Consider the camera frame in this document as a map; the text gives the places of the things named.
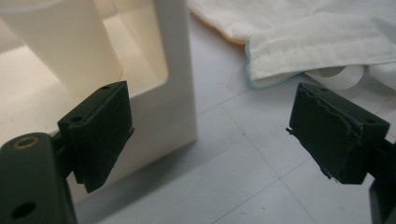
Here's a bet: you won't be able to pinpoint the white tote bag colour patches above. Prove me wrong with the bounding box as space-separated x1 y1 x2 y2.
186 0 396 91

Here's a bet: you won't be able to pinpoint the white plastic box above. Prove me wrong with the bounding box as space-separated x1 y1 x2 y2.
0 0 199 204

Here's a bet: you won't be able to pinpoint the white paper roll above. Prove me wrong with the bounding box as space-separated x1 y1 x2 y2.
305 64 365 91

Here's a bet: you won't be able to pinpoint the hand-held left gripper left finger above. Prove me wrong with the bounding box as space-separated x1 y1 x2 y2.
57 80 135 194

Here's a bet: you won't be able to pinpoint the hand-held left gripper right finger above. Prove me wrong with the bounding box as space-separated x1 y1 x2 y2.
285 81 391 185

